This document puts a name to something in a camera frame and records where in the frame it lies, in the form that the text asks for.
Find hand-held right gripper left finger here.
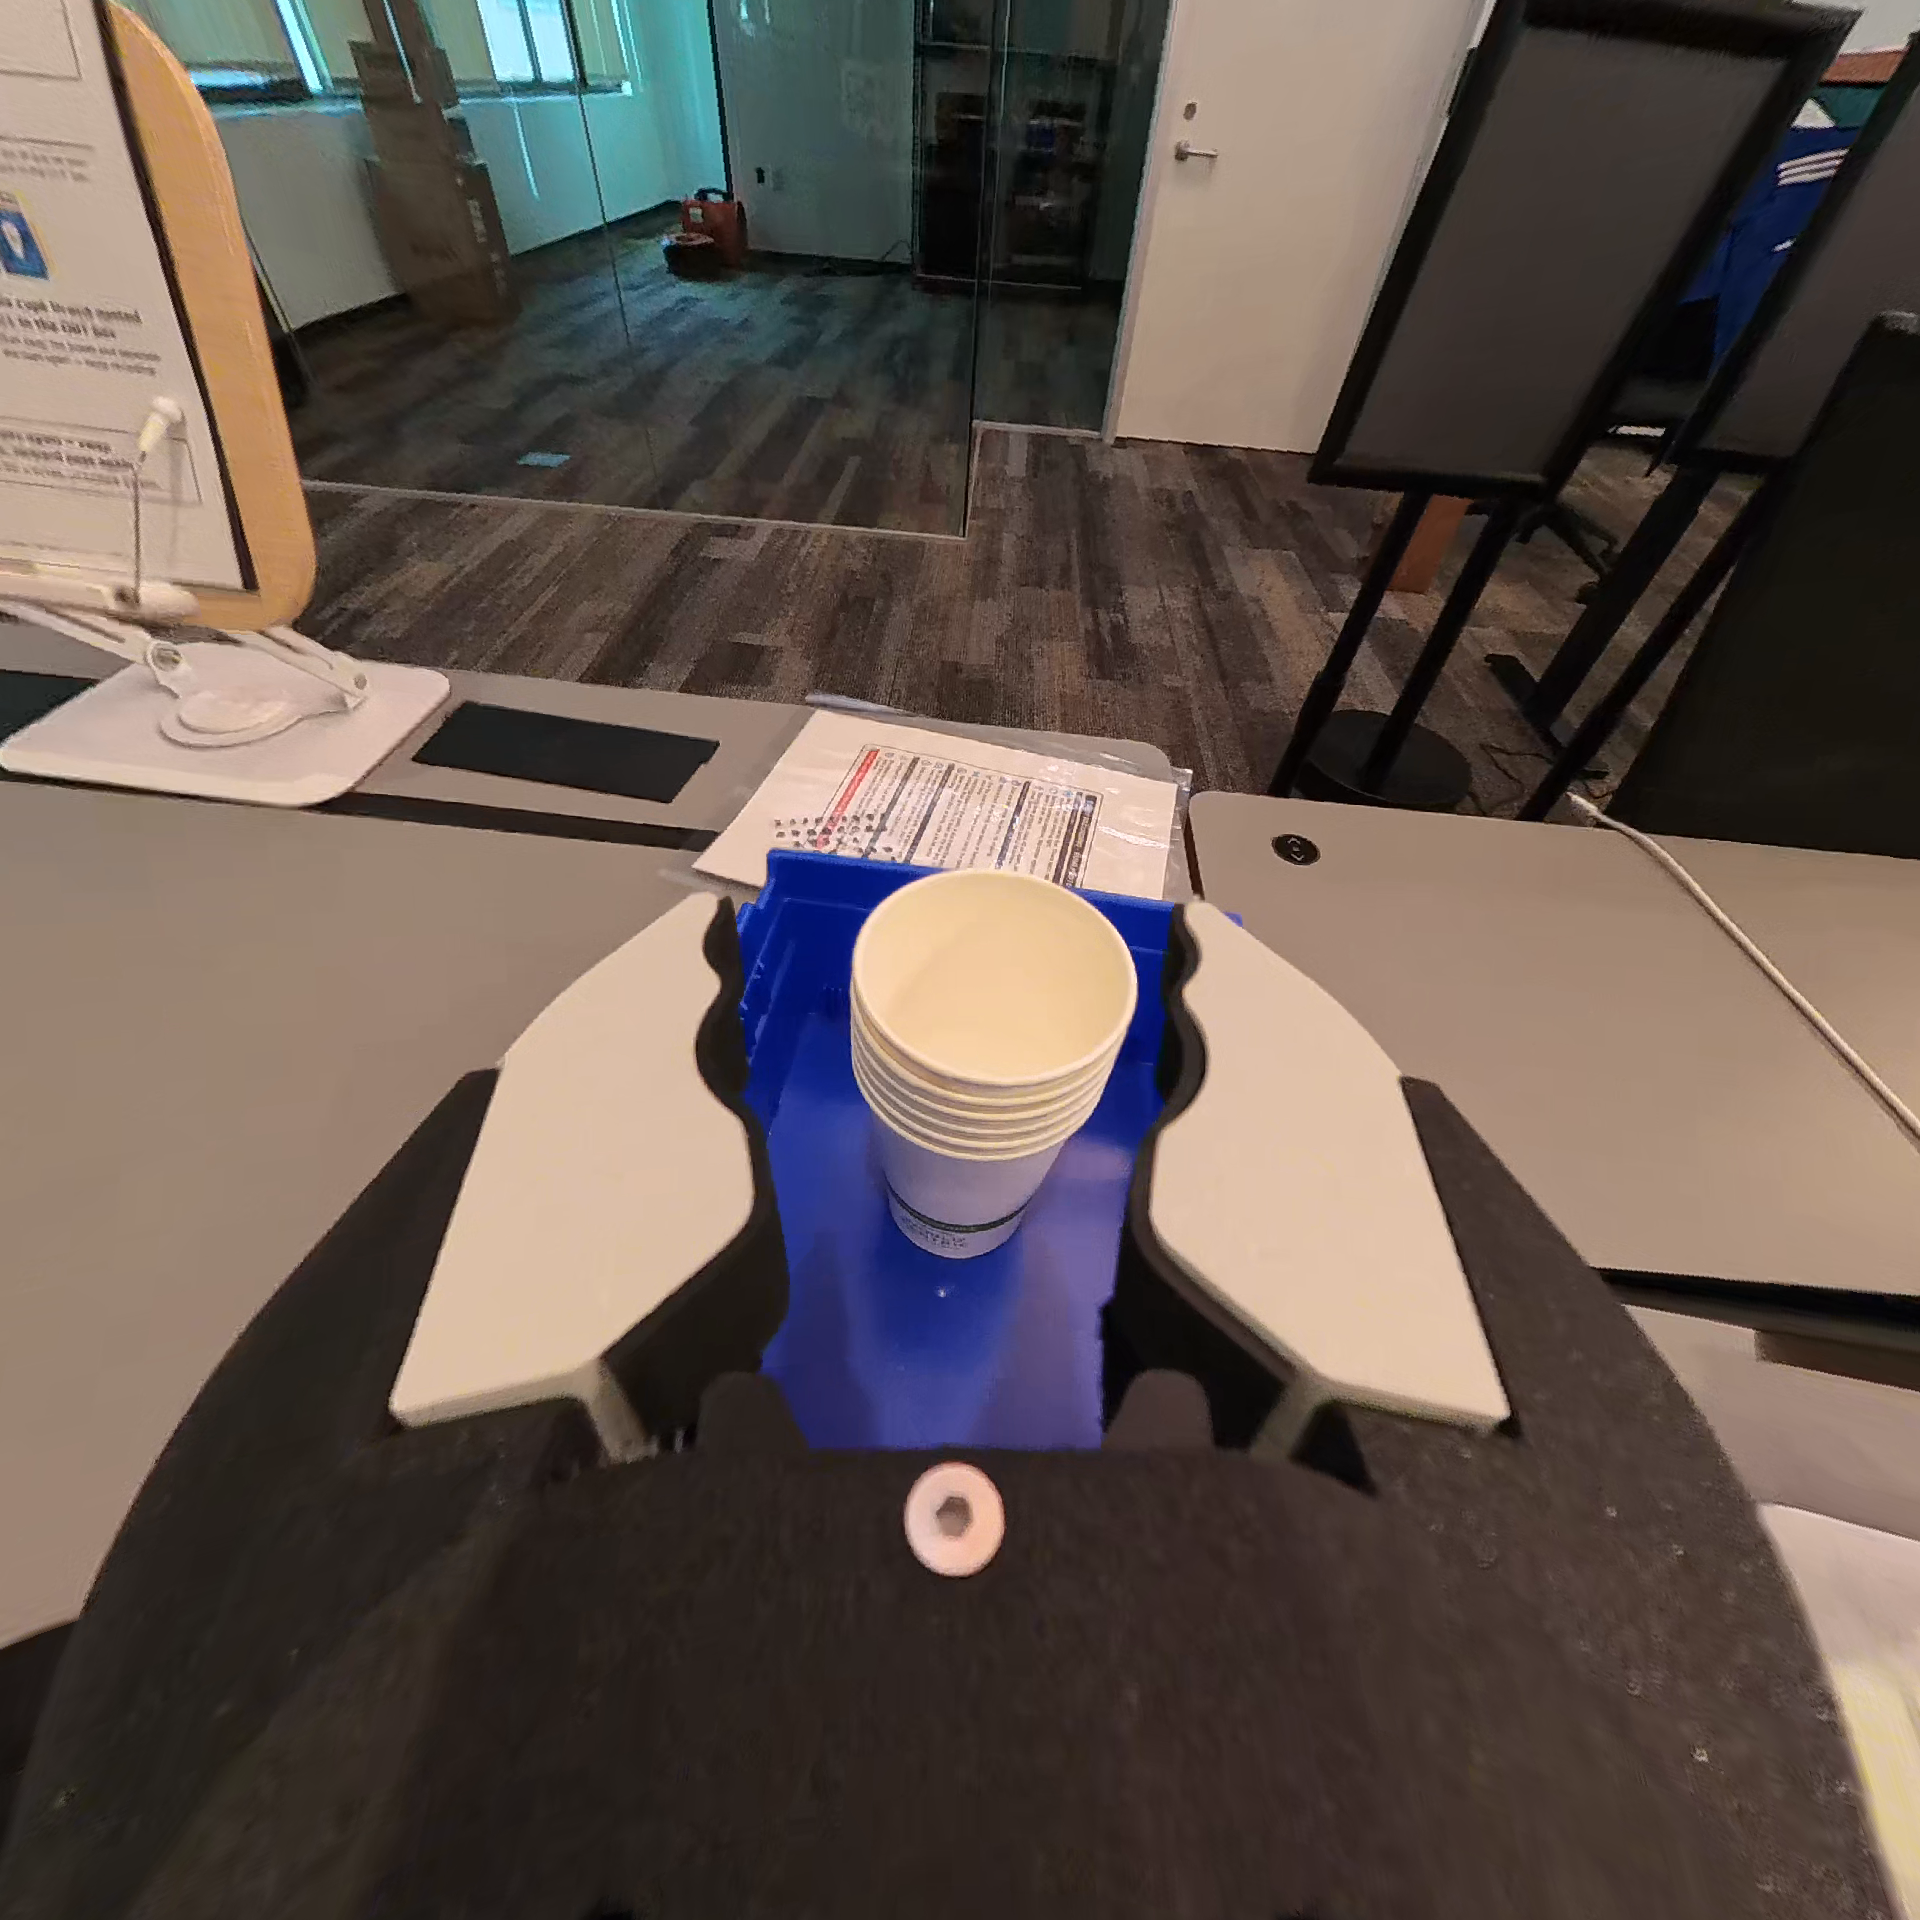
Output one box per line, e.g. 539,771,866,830
386,891,793,1465

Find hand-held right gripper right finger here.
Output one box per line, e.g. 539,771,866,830
1106,900,1513,1465

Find stack of white paper cups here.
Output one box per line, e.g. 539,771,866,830
850,872,1139,1259

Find blue plastic bin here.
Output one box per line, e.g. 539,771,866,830
737,849,1244,1455

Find black monitor floor stand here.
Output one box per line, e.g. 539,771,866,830
1266,464,1788,818

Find laminated printed paper sheet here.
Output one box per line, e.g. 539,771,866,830
691,692,1194,903

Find black office chair base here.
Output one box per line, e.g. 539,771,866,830
1529,480,1629,601

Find black divider panel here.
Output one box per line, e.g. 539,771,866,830
1612,315,1920,857

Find white door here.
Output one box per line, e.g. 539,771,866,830
1112,0,1489,454

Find white printed instruction sheet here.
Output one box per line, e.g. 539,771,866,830
0,0,256,594

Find stacked cardboard boxes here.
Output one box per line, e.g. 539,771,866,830
352,0,520,326

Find red equipment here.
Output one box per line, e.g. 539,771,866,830
668,188,749,279

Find black easel signboard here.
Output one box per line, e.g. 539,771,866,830
1310,0,1862,490

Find blue jacket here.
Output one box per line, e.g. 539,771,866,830
1681,128,1853,361

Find dark shelving unit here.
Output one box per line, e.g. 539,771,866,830
915,0,1126,295

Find black desk cable flap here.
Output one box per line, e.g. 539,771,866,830
0,668,99,745
412,700,723,804

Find white cable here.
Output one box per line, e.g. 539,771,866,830
1568,795,1920,1143

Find thin wire tether white pin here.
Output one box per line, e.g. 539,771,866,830
120,393,189,608

